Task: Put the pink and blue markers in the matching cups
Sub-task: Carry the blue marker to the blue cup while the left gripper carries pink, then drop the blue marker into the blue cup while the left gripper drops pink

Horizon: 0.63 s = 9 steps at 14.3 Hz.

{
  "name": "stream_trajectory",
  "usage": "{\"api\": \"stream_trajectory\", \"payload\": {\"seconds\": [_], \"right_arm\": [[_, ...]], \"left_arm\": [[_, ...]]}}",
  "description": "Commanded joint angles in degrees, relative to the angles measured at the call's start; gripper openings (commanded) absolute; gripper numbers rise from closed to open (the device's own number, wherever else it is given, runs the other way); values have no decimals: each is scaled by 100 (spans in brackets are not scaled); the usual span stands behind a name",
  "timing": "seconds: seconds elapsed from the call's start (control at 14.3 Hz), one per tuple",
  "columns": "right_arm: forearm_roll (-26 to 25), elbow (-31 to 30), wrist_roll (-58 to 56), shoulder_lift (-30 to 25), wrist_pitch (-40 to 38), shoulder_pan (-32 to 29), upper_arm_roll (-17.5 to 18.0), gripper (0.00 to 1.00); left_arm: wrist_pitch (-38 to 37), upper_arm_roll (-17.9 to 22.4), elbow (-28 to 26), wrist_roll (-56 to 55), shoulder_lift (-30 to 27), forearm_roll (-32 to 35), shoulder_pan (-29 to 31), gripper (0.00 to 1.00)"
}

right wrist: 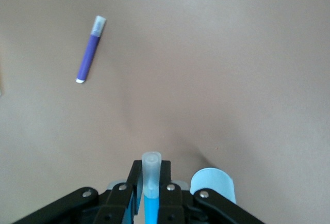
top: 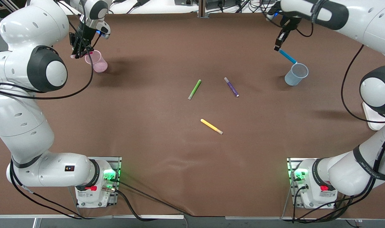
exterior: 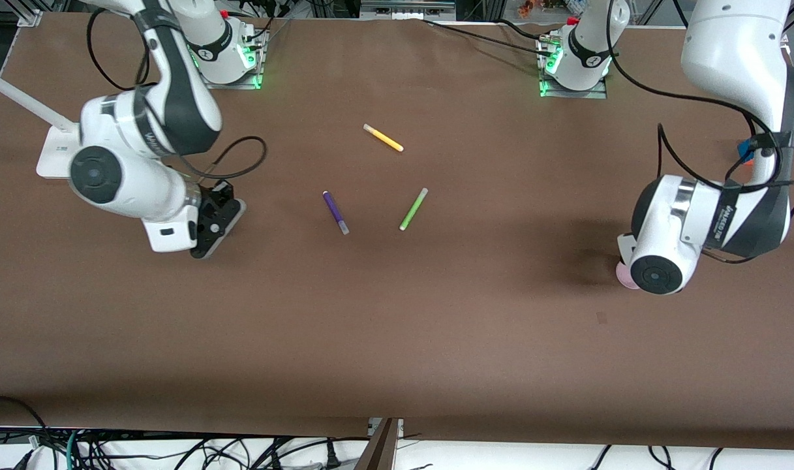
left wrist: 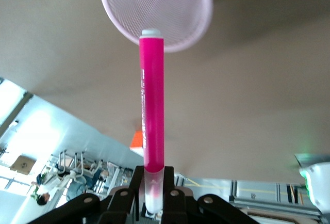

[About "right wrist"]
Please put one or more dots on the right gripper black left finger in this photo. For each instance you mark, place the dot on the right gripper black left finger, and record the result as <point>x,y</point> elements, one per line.
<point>116,203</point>

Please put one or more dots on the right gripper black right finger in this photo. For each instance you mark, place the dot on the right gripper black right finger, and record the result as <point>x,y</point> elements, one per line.
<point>175,203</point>

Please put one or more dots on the blue highlighter marker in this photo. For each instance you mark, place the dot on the blue highlighter marker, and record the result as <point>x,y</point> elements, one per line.
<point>151,206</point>

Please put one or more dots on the purple highlighter marker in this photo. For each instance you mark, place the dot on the purple highlighter marker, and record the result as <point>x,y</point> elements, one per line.
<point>89,53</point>

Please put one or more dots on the light blue plastic cup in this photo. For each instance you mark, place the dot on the light blue plastic cup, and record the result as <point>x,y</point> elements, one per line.
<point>214,180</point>

